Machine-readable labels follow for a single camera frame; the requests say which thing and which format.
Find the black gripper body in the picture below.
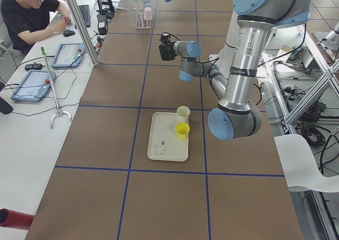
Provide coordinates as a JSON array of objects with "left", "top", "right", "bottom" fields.
[{"left": 159, "top": 41, "right": 176, "bottom": 61}]

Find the light blue cup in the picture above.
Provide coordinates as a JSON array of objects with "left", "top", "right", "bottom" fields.
[{"left": 144, "top": 0, "right": 152, "bottom": 8}]

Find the pink cup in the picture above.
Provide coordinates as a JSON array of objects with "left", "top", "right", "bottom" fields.
[{"left": 143, "top": 7, "right": 153, "bottom": 22}]

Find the yellow cup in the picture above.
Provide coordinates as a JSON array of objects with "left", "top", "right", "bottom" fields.
[{"left": 175, "top": 122, "right": 190, "bottom": 140}]

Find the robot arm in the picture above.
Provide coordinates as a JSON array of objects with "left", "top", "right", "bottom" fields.
[{"left": 159, "top": 0, "right": 311, "bottom": 140}]

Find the white cream cup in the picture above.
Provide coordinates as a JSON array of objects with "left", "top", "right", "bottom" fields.
[{"left": 176, "top": 105, "right": 190, "bottom": 123}]

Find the black box with label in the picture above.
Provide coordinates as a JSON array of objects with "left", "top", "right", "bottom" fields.
[{"left": 96, "top": 14, "right": 108, "bottom": 35}]

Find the black keyboard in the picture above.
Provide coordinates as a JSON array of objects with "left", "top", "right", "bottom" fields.
[{"left": 78, "top": 5, "right": 91, "bottom": 28}]

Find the black computer mouse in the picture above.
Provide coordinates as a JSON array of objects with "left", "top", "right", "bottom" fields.
[{"left": 63, "top": 30, "right": 75, "bottom": 37}]

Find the cream plastic tray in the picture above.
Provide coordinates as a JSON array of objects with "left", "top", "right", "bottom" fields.
[{"left": 147, "top": 112, "right": 189, "bottom": 162}]

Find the blue teach pendant far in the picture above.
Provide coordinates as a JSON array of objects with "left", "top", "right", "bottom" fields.
[{"left": 51, "top": 43, "right": 85, "bottom": 68}]

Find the blue teach pendant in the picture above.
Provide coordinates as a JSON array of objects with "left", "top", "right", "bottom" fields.
[
  {"left": 51, "top": 43, "right": 85, "bottom": 68},
  {"left": 11, "top": 70, "right": 51, "bottom": 102}
]

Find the seated person black shirt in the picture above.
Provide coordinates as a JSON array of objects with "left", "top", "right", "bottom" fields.
[{"left": 1, "top": 0, "right": 72, "bottom": 55}]

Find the silver reacher grabber tool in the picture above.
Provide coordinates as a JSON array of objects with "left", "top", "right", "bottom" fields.
[{"left": 40, "top": 47, "right": 73, "bottom": 129}]

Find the white desk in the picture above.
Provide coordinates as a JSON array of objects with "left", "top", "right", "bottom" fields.
[{"left": 0, "top": 0, "right": 128, "bottom": 214}]

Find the black handheld device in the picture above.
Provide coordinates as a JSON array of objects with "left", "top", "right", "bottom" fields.
[{"left": 24, "top": 64, "right": 43, "bottom": 71}]

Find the blue teach pendant near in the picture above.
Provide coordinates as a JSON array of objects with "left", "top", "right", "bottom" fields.
[{"left": 11, "top": 70, "right": 51, "bottom": 102}]

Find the white chair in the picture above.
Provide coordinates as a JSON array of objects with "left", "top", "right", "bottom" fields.
[{"left": 274, "top": 134, "right": 338, "bottom": 193}]

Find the red cylinder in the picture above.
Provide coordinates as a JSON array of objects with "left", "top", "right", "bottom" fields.
[{"left": 1, "top": 208, "right": 34, "bottom": 230}]

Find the white wire cup rack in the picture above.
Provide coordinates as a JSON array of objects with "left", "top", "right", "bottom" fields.
[{"left": 136, "top": 0, "right": 152, "bottom": 29}]

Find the aluminium frame post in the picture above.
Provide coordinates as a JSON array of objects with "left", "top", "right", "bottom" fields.
[{"left": 65, "top": 0, "right": 99, "bottom": 67}]

